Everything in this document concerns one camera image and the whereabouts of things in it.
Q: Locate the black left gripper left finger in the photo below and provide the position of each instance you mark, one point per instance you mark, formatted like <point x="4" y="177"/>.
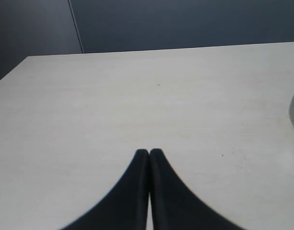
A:
<point x="125" y="206"/>

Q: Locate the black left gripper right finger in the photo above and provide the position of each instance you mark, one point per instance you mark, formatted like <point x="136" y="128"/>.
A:
<point x="174" y="205"/>

